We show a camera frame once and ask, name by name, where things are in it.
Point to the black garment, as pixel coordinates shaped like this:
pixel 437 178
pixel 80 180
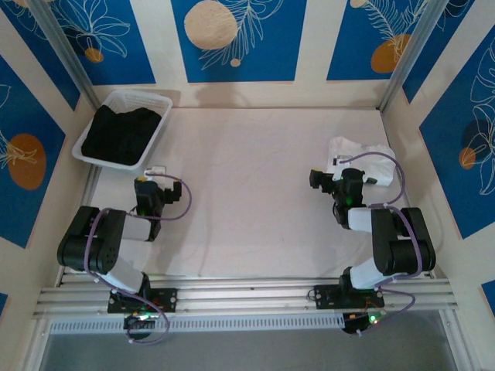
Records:
pixel 123 135

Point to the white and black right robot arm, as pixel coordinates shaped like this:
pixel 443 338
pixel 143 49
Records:
pixel 359 220

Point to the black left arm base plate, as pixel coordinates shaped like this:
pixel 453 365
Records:
pixel 170 299

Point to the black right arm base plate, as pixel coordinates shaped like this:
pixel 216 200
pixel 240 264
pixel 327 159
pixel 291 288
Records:
pixel 323 297

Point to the white plastic laundry basket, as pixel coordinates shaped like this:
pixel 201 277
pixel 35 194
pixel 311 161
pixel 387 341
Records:
pixel 87 152

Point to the white t-shirt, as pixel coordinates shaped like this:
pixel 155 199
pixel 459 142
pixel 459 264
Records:
pixel 381 166

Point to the aluminium front rail frame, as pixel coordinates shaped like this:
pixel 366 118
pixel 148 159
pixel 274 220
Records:
pixel 251 297

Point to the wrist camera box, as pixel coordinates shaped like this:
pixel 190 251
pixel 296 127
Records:
pixel 156 170
pixel 340 166

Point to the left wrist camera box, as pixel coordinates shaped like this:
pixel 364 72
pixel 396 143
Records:
pixel 156 170

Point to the aluminium corner post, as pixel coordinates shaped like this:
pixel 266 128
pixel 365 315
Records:
pixel 410 50
pixel 65 50

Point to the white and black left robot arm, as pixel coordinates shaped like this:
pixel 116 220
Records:
pixel 131 228

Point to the aluminium side rail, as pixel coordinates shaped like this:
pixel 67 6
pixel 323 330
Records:
pixel 430 273
pixel 88 193

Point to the white table cover sheet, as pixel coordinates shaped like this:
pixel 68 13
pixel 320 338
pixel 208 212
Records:
pixel 270 239

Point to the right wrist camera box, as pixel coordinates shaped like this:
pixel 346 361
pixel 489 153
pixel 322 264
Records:
pixel 340 166

